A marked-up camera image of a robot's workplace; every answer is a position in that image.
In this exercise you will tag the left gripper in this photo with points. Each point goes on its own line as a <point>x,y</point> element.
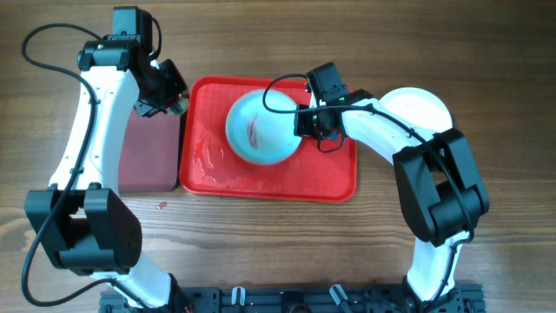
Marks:
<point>148,106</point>

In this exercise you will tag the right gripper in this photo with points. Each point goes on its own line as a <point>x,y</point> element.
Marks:
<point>306,128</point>

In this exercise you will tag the green scrubbing sponge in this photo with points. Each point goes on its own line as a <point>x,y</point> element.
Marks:
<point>179,107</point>

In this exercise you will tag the light blue plate top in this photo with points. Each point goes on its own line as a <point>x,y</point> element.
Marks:
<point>260,127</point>

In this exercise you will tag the white plate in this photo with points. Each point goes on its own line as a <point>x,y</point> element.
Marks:
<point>419,107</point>

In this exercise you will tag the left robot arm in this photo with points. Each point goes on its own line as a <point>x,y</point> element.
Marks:
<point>79,219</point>

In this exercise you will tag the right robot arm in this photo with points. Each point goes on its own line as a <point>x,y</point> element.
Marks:
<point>441,193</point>

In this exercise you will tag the black tray with red water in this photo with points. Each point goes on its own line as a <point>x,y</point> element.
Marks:
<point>150,153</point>

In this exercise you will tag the red plastic tray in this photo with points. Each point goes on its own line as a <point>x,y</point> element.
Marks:
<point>209,166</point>

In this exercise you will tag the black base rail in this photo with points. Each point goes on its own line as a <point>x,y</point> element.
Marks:
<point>376,298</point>

